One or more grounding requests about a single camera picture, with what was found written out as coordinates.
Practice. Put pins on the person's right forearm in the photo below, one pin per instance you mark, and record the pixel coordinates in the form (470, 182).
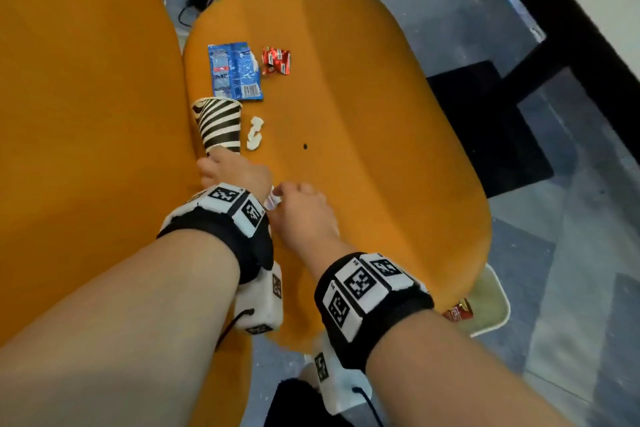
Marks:
(450, 376)

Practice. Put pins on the small white paper scrap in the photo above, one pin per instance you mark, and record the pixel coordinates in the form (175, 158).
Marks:
(272, 200)

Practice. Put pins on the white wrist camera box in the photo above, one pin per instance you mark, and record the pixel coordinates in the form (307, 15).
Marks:
(340, 386)
(260, 301)

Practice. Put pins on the red wrapper in bin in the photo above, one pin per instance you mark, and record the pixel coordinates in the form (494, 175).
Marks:
(457, 310)

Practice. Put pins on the person's black trouser leg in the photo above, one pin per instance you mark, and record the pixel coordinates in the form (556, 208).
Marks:
(300, 406)

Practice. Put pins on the red candy wrapper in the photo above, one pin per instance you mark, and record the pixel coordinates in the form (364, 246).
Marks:
(276, 61)

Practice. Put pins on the person's right hand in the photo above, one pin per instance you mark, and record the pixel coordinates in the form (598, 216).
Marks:
(300, 221)

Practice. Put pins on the person's left fingers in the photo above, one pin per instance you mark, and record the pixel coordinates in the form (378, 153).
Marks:
(212, 161)

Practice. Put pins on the oval orange upholstered seat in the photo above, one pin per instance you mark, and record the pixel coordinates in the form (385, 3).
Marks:
(360, 141)

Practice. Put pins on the torn white paper piece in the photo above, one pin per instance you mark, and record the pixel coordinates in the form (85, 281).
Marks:
(255, 134)

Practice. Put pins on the black wall beam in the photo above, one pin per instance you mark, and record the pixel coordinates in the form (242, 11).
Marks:
(575, 36)

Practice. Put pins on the person's left hand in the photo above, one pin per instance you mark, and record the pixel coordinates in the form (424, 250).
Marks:
(235, 171)

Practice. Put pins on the blue snack packet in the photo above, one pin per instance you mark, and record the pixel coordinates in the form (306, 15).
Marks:
(234, 71)

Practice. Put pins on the white waste bin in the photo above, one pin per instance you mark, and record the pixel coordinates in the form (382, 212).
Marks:
(487, 301)

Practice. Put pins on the person's left forearm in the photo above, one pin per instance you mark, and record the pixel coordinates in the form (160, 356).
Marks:
(125, 331)

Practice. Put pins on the person's right fingers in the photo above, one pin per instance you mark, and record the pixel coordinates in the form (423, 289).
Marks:
(292, 189)

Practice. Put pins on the large orange upholstered seat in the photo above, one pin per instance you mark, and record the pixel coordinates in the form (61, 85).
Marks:
(85, 116)

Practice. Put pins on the black white striped paper cup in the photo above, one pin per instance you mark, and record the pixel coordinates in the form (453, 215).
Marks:
(219, 124)

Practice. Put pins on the black wristband with marker tags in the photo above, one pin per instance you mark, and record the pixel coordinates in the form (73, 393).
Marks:
(365, 301)
(225, 214)

